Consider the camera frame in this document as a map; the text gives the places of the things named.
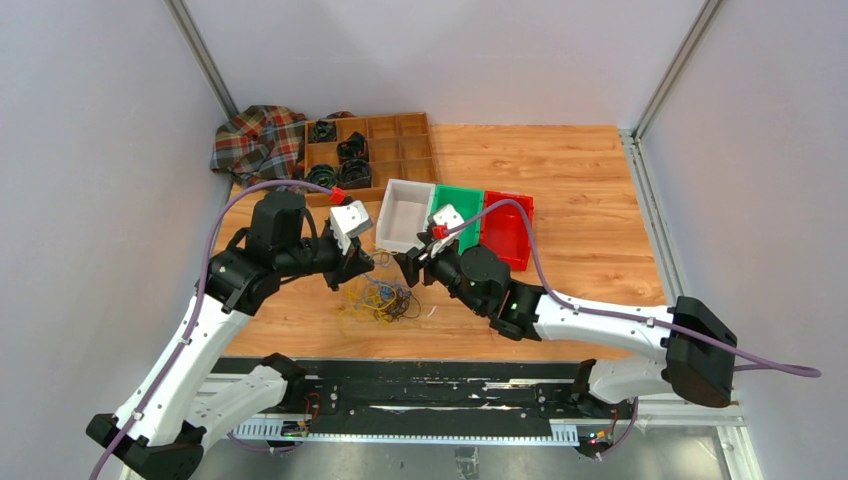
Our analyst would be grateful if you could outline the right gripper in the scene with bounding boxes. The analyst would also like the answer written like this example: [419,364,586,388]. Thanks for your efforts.
[392,233,486,317]

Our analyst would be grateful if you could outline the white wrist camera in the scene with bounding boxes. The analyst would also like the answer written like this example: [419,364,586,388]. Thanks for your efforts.
[427,204,464,257]
[329,200,373,254]

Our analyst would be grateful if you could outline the red plastic bin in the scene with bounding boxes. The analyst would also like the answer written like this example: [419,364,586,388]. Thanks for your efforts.
[479,190,534,271]

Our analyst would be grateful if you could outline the brown cable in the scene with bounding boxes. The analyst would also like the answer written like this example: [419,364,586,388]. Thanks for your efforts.
[377,281,423,325]

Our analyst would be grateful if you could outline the yellow cable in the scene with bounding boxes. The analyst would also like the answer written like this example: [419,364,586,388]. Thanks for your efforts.
[337,250,399,336]

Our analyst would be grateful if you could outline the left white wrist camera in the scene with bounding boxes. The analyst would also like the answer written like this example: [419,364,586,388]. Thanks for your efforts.
[329,200,373,254]

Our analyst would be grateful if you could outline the rolled green-black belt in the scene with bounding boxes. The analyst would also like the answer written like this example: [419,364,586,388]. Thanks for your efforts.
[305,164,338,189]

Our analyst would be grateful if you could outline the plaid cloth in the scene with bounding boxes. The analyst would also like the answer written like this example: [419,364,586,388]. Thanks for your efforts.
[209,105,307,188]

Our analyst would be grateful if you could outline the rolled dark belt top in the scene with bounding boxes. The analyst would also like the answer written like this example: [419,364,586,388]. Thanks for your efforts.
[308,120,337,144]

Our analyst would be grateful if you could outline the rolled dark belt middle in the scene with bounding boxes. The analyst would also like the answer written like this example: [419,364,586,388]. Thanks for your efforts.
[336,131,370,165]

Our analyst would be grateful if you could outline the aluminium frame rail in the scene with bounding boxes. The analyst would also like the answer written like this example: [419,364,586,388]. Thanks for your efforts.
[119,370,763,480]

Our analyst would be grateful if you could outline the rolled dark patterned belt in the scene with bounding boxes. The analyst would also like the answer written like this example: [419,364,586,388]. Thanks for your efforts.
[337,159,372,190]

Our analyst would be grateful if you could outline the white plastic bin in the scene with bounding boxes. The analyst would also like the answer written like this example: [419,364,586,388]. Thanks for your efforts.
[375,179,436,253]

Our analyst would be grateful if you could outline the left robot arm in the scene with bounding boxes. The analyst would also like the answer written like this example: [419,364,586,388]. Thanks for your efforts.
[86,190,374,479]

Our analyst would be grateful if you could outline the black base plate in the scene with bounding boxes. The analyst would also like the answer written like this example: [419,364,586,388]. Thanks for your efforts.
[241,359,639,439]

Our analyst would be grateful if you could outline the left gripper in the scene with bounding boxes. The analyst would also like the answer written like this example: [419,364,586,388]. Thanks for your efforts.
[278,225,376,291]

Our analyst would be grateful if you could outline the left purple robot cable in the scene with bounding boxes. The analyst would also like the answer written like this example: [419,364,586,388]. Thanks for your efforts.
[89,179,347,480]

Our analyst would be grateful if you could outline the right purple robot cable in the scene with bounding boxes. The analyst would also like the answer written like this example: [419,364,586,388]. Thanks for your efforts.
[433,199,823,461]

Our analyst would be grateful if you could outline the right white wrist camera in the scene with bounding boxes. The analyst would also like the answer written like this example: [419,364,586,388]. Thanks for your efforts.
[427,204,464,257]

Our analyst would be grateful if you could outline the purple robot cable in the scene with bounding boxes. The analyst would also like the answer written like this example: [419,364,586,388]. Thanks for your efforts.
[433,199,823,461]
[89,179,347,480]

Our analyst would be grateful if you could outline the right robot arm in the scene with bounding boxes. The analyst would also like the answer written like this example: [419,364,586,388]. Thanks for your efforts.
[394,245,738,417]

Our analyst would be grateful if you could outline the wooden compartment tray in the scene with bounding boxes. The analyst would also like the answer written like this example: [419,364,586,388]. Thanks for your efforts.
[304,112,439,202]

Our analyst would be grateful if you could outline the green plastic bin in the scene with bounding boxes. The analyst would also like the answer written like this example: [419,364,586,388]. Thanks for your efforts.
[430,184,484,253]

